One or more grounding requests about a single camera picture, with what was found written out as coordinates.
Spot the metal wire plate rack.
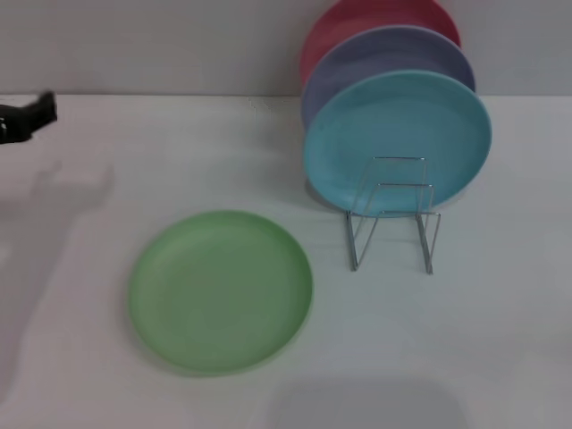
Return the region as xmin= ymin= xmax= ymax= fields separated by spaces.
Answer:
xmin=344 ymin=156 xmax=443 ymax=275

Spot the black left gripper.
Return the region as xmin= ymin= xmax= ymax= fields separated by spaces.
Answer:
xmin=0 ymin=90 xmax=60 ymax=146

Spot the green round plate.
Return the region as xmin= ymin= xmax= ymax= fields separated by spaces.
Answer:
xmin=129 ymin=209 xmax=315 ymax=378

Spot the blue round plate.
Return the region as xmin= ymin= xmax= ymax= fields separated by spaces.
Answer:
xmin=302 ymin=70 xmax=494 ymax=220

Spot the red round plate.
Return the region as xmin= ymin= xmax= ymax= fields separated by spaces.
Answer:
xmin=299 ymin=0 xmax=462 ymax=89

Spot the purple round plate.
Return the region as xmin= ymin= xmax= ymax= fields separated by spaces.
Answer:
xmin=299 ymin=25 xmax=477 ymax=131

